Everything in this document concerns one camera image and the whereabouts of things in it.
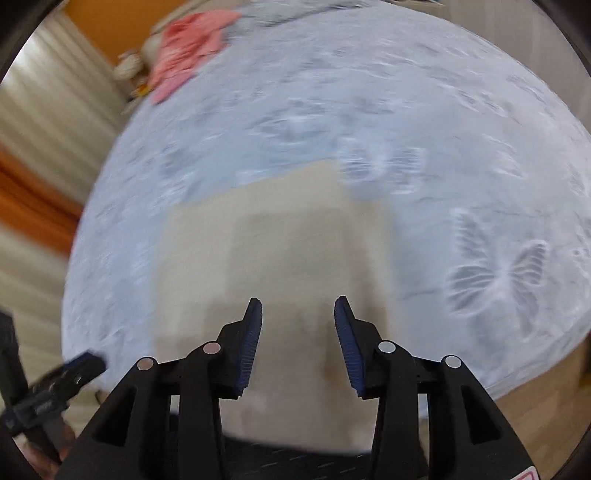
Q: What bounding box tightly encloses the cream curtain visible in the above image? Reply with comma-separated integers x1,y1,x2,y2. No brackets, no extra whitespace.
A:
0,9,132,418

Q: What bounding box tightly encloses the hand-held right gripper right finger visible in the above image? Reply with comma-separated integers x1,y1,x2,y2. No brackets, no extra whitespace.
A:
333,295,539,480

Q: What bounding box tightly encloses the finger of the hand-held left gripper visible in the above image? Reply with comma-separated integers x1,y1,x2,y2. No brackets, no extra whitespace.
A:
28,352,108,403

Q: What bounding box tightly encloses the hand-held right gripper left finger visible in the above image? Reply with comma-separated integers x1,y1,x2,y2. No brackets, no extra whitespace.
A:
55,296,264,480

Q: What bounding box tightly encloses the grey butterfly print bedsheet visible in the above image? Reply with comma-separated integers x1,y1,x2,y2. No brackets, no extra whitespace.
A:
61,0,591,403

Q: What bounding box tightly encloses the pink garment pile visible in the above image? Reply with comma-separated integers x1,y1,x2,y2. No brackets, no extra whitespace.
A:
154,11,242,86

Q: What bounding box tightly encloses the person's left hand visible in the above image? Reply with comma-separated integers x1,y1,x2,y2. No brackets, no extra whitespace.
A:
21,418,78,480

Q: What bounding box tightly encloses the cream sweater with black hearts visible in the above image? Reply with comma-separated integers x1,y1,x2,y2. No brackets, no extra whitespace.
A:
154,158,403,454

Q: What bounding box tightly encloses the light pink folded cloth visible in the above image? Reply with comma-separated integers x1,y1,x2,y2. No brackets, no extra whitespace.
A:
148,69,198,105

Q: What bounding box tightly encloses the orange curtain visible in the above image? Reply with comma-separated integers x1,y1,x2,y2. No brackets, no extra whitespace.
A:
0,148,85,256

